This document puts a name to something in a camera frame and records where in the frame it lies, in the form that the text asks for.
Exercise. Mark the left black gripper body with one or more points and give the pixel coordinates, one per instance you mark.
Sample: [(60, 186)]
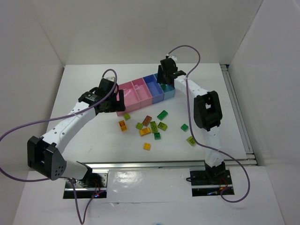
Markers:
[(117, 101)]

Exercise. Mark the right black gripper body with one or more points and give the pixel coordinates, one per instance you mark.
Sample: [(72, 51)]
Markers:
[(164, 76)]

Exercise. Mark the lime small lego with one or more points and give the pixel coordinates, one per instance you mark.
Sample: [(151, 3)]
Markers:
[(139, 126)]

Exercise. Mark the brown lego brick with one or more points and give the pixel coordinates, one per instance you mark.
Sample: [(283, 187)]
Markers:
[(147, 120)]

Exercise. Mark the orange sloped lego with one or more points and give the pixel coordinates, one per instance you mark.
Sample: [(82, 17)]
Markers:
[(145, 131)]

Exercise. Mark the dark green lego brick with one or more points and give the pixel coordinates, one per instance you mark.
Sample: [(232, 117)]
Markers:
[(162, 115)]

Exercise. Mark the lime long lego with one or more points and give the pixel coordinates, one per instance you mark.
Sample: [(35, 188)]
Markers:
[(153, 126)]

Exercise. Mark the lime sloped lego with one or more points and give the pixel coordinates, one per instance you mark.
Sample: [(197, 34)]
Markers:
[(162, 126)]

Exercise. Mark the orange square lego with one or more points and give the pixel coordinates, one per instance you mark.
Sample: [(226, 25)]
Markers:
[(146, 146)]

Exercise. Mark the dark green small lego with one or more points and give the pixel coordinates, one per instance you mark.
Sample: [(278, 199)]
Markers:
[(184, 127)]

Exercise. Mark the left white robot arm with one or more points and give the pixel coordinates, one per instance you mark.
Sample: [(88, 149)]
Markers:
[(45, 154)]

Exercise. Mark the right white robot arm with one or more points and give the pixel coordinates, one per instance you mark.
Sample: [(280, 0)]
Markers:
[(206, 112)]

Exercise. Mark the lime lego by bin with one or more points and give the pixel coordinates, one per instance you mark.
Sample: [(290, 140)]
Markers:
[(126, 116)]

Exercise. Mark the purple blue container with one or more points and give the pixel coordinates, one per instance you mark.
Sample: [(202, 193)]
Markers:
[(155, 89)]

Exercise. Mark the large pink container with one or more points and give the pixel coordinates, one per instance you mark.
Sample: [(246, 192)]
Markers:
[(131, 99)]

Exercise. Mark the small pink container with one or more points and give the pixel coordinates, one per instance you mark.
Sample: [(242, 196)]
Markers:
[(142, 90)]

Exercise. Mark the dark green square lego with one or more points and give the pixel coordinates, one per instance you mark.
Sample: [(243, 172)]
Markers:
[(157, 136)]

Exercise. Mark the aluminium rail front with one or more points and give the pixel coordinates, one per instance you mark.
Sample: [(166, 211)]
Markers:
[(143, 165)]

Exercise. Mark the aluminium rail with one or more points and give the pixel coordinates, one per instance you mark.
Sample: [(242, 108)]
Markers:
[(250, 156), (143, 165)]

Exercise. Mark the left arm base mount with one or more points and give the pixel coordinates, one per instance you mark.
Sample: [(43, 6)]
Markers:
[(97, 186)]

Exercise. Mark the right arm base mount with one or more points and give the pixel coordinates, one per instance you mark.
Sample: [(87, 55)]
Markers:
[(201, 185)]

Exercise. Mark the aluminium rail right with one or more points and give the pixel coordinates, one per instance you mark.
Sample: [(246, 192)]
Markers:
[(250, 156)]

